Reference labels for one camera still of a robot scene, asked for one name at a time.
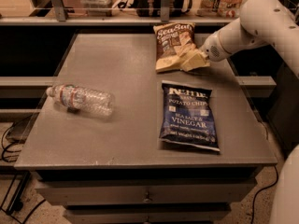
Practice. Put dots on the brown sea salt chip bag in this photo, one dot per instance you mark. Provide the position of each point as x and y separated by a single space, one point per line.
174 40

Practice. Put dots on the metal shelf rail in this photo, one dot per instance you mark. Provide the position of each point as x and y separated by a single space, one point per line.
72 12

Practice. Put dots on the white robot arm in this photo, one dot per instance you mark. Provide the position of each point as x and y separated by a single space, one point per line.
260 23

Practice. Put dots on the black bag on shelf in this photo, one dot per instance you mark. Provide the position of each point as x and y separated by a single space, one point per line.
152 8

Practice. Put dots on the colourful snack bag on shelf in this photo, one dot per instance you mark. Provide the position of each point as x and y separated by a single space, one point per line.
222 0

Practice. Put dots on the blue kettle chip bag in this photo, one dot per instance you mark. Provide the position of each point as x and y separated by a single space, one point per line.
188 119

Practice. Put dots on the clear plastic water bottle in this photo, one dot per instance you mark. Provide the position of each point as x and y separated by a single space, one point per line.
90 101

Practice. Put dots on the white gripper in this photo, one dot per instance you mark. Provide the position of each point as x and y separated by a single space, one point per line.
211 48

